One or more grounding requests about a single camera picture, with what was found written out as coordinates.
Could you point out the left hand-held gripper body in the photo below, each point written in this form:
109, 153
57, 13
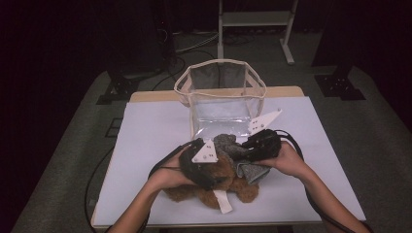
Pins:
205, 154

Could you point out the person's right hand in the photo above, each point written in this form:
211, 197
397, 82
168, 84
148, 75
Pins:
286, 161

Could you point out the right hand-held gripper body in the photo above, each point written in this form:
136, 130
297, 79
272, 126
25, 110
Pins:
264, 147

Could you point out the white metal stand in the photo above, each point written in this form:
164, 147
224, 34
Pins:
256, 18

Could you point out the dark floor plate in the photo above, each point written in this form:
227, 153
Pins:
114, 127

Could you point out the person's left hand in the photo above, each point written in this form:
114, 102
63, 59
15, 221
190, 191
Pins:
166, 176

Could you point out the grey knitted cloth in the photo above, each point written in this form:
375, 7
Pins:
228, 145

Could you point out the black stand base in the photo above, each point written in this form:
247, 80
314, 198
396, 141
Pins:
118, 92
338, 87

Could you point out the white table sheet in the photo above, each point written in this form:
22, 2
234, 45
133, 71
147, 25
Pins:
155, 123

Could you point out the wooden table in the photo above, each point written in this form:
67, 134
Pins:
152, 95

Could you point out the brown teddy bear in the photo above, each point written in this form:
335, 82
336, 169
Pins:
223, 174

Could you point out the clear plastic bag beige trim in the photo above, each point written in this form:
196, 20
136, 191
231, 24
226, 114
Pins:
223, 97

